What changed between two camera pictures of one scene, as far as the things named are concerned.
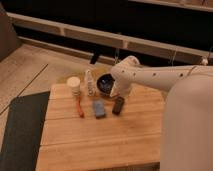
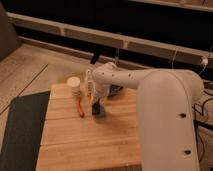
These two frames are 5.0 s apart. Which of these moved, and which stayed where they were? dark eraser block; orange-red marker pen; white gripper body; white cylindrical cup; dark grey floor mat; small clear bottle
Moved: white gripper body; dark eraser block
Stayed: small clear bottle; dark grey floor mat; white cylindrical cup; orange-red marker pen
